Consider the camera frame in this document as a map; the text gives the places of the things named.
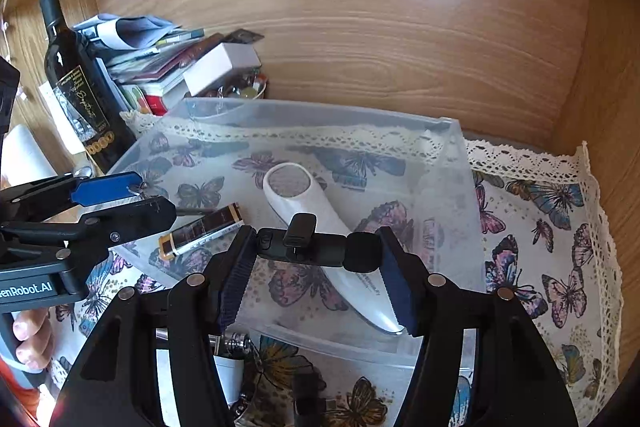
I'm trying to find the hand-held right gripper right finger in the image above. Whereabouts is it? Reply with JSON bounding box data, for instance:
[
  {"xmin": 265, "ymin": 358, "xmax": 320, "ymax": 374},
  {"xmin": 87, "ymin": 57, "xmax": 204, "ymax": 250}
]
[{"xmin": 376, "ymin": 226, "xmax": 592, "ymax": 427}]

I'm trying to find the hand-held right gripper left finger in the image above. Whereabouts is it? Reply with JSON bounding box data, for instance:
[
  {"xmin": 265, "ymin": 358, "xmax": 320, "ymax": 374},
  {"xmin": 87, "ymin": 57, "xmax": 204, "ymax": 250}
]
[{"xmin": 50, "ymin": 224, "xmax": 257, "ymax": 427}]

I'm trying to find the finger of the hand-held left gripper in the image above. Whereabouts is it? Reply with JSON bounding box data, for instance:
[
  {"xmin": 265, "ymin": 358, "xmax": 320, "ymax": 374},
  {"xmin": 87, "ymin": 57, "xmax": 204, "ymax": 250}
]
[
  {"xmin": 0, "ymin": 171, "xmax": 144, "ymax": 222},
  {"xmin": 0, "ymin": 195, "xmax": 178, "ymax": 259}
]

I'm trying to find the black clip-on wireless microphone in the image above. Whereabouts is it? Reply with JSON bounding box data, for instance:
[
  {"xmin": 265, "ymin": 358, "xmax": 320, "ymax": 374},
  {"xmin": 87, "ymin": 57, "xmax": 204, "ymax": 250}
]
[{"xmin": 256, "ymin": 214, "xmax": 383, "ymax": 272}]

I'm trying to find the clear plastic storage box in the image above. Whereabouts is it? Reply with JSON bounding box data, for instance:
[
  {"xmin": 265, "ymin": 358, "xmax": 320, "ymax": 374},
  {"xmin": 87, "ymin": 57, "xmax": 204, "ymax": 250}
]
[{"xmin": 107, "ymin": 97, "xmax": 487, "ymax": 369}]

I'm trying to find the person's left hand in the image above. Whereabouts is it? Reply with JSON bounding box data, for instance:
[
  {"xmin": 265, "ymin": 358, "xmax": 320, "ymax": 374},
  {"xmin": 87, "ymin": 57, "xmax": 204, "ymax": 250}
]
[{"xmin": 12, "ymin": 307, "xmax": 55, "ymax": 371}]

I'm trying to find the silver metal cylinder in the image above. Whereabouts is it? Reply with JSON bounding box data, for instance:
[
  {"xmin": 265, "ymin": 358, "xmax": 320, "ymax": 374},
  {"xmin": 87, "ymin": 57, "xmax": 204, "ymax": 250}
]
[{"xmin": 209, "ymin": 331, "xmax": 252, "ymax": 358}]

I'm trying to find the dark wine bottle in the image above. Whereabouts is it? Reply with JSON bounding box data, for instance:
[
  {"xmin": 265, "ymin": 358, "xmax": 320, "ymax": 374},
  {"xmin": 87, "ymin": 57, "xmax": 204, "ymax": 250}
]
[{"xmin": 39, "ymin": 0, "xmax": 138, "ymax": 174}]

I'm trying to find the small white cup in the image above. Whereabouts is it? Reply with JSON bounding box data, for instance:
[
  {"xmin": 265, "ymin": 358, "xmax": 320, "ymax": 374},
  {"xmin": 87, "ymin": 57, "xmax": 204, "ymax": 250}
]
[{"xmin": 212, "ymin": 353, "xmax": 246, "ymax": 409}]

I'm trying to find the white handheld thermometer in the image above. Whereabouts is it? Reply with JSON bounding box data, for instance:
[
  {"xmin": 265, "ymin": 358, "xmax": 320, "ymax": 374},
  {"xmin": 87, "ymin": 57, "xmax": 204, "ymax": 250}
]
[{"xmin": 262, "ymin": 162, "xmax": 407, "ymax": 334}]

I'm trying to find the small black device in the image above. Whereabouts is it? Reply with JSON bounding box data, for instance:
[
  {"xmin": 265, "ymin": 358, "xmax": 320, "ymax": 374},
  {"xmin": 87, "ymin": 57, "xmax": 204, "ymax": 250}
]
[{"xmin": 292, "ymin": 372, "xmax": 327, "ymax": 427}]

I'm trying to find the stack of books and papers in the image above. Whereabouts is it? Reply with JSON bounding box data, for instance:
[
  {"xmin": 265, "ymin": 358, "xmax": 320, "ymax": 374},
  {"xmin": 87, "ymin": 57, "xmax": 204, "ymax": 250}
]
[{"xmin": 72, "ymin": 13, "xmax": 264, "ymax": 116}]

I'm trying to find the butterfly print lace tablecloth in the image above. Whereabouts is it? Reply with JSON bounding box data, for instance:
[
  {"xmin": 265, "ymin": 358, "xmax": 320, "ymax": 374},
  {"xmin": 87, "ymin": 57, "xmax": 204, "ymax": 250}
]
[{"xmin": 49, "ymin": 107, "xmax": 622, "ymax": 427}]

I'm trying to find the white cardboard box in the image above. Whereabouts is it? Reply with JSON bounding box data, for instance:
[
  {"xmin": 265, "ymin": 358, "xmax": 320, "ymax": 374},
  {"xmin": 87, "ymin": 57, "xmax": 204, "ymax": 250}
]
[{"xmin": 182, "ymin": 42, "xmax": 262, "ymax": 96}]

